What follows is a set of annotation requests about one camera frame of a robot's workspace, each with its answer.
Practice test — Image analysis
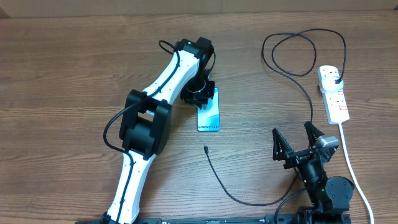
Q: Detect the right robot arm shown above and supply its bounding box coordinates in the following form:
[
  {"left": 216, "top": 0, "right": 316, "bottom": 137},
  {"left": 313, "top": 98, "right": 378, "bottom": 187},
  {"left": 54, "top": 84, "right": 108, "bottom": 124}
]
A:
[{"left": 270, "top": 121, "right": 354, "bottom": 223}]

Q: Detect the Galaxy smartphone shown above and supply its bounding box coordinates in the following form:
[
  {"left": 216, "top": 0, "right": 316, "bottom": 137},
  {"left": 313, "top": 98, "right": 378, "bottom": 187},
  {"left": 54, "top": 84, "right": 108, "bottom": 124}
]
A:
[{"left": 197, "top": 87, "right": 220, "bottom": 132}]

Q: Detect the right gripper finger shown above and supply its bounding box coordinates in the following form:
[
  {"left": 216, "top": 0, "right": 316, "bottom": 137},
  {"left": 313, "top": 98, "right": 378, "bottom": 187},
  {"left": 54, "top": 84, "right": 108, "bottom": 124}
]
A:
[
  {"left": 272, "top": 128, "right": 293, "bottom": 161},
  {"left": 304, "top": 121, "right": 324, "bottom": 148}
]

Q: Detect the white power strip cord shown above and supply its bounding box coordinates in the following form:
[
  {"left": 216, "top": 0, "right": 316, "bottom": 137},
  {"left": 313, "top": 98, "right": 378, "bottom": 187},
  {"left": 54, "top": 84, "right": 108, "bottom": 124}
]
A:
[{"left": 338, "top": 123, "right": 375, "bottom": 224}]

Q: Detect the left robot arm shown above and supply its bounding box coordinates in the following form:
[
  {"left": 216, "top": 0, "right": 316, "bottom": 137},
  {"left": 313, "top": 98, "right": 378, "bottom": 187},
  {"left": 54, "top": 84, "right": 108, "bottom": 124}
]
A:
[{"left": 99, "top": 37, "right": 216, "bottom": 223}]

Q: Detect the white charger plug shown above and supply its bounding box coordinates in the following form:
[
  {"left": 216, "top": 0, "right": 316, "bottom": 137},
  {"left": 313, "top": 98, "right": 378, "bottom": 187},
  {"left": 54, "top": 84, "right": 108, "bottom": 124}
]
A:
[{"left": 320, "top": 77, "right": 344, "bottom": 94}]

